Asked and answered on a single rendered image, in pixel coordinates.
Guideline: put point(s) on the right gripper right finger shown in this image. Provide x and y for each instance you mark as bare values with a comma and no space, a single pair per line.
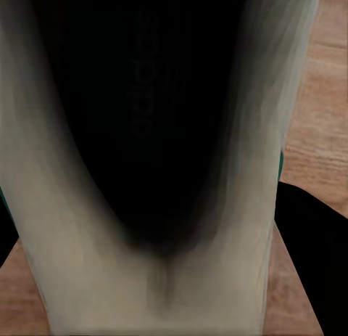
316,237

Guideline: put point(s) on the gym shoe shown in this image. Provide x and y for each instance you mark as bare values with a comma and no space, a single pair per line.
141,145

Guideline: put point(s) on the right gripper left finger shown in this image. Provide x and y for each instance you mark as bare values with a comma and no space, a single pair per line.
8,233

